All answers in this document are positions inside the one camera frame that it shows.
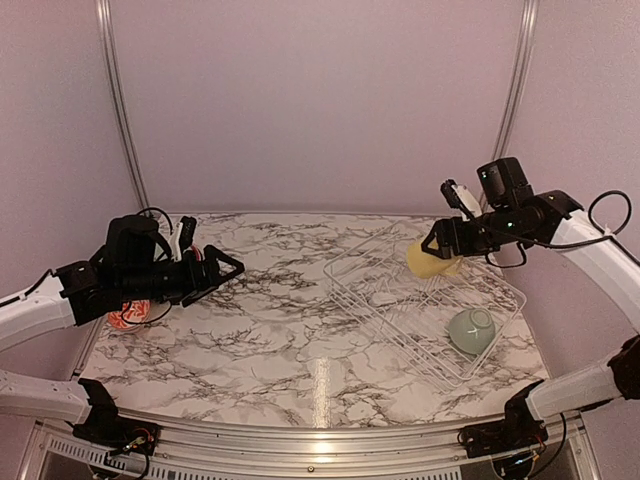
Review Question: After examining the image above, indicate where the pale green bowl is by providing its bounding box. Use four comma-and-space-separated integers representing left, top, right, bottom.
447, 308, 496, 355

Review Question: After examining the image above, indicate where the white red patterned bowl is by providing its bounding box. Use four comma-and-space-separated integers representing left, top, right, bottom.
107, 300, 151, 333

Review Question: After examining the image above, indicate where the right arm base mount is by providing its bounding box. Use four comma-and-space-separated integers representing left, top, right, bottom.
457, 380, 548, 458

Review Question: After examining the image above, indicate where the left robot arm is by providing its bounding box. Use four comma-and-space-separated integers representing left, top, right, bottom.
1, 214, 245, 445

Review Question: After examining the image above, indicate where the red teal floral plate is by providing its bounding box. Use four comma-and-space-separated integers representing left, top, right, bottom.
191, 245, 204, 260

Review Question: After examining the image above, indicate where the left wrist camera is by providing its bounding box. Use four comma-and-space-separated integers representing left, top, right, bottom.
168, 216, 197, 262

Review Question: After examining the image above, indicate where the left aluminium frame post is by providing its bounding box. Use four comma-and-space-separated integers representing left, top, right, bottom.
95, 0, 150, 209

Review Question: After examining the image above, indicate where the yellow mug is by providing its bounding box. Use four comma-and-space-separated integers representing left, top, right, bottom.
406, 242, 462, 280

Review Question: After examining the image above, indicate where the left side aluminium rail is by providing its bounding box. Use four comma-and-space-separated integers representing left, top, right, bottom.
72, 322, 102, 377

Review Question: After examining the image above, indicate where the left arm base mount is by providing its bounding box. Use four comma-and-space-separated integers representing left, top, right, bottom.
68, 379, 160, 479

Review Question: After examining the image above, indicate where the right aluminium frame post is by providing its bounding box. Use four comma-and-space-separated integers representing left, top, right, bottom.
491, 0, 540, 160

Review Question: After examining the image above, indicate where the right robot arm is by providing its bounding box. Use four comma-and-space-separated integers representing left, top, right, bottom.
419, 157, 639, 448

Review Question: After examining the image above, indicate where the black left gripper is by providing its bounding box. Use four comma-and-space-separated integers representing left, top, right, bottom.
118, 244, 245, 308

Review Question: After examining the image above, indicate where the aluminium frame post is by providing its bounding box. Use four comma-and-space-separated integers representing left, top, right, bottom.
491, 0, 540, 160
95, 0, 150, 209

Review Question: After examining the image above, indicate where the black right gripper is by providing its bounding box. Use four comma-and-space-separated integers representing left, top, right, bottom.
422, 204, 531, 259

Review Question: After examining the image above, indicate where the front aluminium table rail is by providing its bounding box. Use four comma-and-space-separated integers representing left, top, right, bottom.
29, 399, 601, 480

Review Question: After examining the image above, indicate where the white wire dish rack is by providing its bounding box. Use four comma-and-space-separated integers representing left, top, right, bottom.
324, 220, 526, 391

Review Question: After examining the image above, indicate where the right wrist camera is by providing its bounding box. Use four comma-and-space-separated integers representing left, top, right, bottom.
440, 179, 483, 221

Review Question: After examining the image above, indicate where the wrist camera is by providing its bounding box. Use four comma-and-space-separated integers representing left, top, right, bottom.
168, 216, 197, 262
440, 179, 483, 221

